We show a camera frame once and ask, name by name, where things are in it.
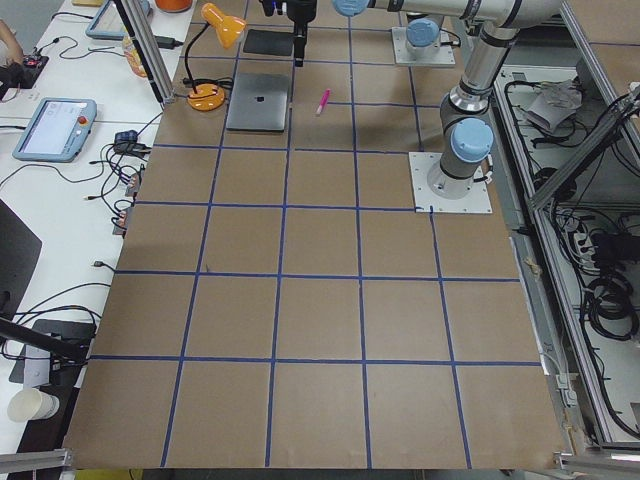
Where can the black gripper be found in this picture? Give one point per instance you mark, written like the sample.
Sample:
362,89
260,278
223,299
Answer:
300,11

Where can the pink marker pen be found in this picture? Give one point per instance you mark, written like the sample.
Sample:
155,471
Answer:
323,102

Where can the black mousepad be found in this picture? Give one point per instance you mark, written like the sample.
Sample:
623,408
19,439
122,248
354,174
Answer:
266,42

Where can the silver apple laptop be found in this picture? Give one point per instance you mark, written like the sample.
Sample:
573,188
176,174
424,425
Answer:
259,103

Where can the orange desk lamp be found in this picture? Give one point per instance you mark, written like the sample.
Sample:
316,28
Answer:
208,79

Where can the orange cylindrical container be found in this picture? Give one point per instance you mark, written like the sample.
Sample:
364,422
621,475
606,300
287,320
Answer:
174,6

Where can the black power adapter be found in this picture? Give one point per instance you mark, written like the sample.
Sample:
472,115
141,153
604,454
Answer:
169,43

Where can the teach pendant tablet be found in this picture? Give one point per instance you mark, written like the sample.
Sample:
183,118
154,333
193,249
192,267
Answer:
57,130
106,24

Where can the white paper cup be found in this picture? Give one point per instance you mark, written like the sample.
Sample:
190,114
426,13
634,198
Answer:
32,404

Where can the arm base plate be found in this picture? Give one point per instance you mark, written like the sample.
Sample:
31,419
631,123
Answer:
422,45
435,192

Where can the aluminium frame post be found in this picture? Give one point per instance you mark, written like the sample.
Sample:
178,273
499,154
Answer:
138,28

